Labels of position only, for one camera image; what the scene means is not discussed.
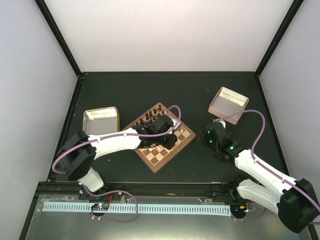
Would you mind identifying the black frame post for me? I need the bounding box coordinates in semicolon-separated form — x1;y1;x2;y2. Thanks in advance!
34;0;82;78
255;0;304;77

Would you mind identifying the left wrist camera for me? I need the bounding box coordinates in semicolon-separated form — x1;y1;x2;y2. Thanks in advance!
171;118;182;130

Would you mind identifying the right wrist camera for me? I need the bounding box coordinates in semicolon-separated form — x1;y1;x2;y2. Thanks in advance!
212;119;226;128

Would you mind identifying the pink patterned metal tin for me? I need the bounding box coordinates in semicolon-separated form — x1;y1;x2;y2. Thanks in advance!
208;87;249;125

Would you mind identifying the black mounting rail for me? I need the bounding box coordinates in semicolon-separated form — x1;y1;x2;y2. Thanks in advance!
34;181;240;202

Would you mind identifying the black frame post right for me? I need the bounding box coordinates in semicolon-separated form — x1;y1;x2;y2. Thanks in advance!
255;0;304;77

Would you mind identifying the silver metal tray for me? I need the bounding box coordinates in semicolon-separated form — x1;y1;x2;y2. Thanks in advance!
82;106;120;135

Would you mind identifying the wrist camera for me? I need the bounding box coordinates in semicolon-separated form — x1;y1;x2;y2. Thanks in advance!
212;119;226;128
171;118;182;130

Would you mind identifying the circuit board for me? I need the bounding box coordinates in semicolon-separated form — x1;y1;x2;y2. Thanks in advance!
91;203;110;211
230;205;257;213

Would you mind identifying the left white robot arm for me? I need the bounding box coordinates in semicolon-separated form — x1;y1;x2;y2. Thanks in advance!
57;114;181;200

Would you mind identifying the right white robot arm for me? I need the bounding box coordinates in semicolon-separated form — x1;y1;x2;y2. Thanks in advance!
197;122;320;233

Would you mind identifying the wooden chess board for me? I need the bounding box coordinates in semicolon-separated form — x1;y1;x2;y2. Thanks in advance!
123;102;196;173

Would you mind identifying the light blue slotted cable duct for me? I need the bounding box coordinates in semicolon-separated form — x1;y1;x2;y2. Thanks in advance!
42;202;231;217

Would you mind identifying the black frame post left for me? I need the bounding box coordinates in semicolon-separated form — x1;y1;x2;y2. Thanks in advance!
34;0;82;78

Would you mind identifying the right circuit board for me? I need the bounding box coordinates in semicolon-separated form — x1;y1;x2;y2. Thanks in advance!
230;205;257;213

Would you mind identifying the left circuit board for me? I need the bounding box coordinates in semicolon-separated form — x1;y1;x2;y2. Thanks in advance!
91;203;110;211

